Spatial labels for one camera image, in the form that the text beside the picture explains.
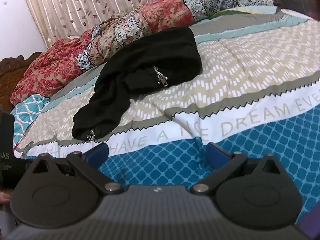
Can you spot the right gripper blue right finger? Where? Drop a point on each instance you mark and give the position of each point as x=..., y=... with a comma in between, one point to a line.
x=225, y=165

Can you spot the black pants with zippers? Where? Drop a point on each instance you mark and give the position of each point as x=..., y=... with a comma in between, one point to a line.
x=145, y=66

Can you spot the person's left hand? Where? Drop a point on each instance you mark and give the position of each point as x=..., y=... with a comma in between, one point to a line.
x=4, y=198

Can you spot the light green yellow cloth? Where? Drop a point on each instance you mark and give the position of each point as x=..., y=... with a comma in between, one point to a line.
x=255, y=9

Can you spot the teal lattice pillow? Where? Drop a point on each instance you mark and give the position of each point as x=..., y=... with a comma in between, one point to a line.
x=25, y=114

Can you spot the patterned bedspread with text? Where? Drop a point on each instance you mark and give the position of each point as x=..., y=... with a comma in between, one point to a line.
x=257, y=93

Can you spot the carved wooden headboard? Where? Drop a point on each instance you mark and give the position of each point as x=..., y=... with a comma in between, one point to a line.
x=12, y=70

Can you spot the patchwork floral quilt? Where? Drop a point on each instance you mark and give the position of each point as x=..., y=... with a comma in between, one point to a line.
x=70, y=57

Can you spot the purple yoga mat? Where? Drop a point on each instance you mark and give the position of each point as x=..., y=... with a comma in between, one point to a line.
x=309, y=225

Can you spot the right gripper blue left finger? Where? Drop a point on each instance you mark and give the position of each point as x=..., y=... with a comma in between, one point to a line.
x=87, y=165

